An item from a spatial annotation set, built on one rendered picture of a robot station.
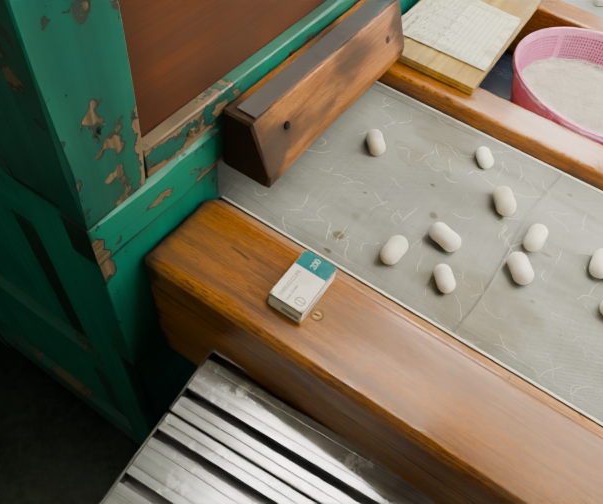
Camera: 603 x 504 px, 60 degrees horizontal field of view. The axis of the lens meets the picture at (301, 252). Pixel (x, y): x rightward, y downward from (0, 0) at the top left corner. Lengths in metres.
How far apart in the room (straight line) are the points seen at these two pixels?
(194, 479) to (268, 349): 0.13
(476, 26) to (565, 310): 0.45
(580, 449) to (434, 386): 0.12
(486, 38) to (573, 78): 0.16
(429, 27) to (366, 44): 0.21
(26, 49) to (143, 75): 0.11
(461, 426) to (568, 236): 0.29
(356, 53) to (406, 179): 0.15
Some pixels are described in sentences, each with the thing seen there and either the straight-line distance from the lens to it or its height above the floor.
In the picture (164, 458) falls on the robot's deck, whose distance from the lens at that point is 0.52.
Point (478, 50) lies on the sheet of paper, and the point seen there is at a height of 0.78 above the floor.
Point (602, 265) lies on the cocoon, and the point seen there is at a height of 0.76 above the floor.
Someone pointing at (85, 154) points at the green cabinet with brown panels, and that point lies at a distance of 0.39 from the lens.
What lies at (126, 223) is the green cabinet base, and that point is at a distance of 0.46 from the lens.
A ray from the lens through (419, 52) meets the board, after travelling 0.77.
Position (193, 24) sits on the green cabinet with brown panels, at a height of 0.94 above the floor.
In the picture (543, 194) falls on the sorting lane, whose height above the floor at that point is 0.74.
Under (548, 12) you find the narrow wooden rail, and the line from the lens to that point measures 1.01.
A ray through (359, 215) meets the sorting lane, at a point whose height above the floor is 0.74.
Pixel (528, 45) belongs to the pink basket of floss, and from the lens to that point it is 0.91.
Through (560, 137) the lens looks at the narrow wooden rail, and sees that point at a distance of 0.74.
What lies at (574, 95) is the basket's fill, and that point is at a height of 0.74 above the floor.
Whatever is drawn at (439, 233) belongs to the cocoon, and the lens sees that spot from 0.57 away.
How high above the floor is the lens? 1.17
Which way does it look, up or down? 54 degrees down
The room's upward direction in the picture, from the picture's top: 11 degrees clockwise
